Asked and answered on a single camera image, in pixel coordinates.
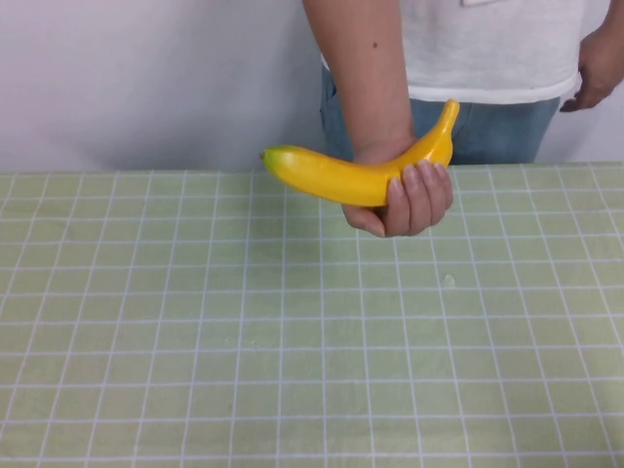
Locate person's right hand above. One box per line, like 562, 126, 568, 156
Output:
339, 136, 455, 240

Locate person's left hand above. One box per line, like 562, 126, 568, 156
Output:
558, 28, 623, 114

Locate yellow plastic banana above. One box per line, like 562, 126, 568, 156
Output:
258, 97, 461, 209

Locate person's left forearm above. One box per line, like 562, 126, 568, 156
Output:
602, 0, 624, 55

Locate person's right forearm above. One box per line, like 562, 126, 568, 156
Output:
301, 0, 416, 160

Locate blue jeans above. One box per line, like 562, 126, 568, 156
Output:
319, 65, 562, 168

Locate white t-shirt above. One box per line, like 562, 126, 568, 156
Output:
319, 0, 585, 105

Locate green checked tablecloth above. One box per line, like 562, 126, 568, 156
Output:
0, 161, 624, 468

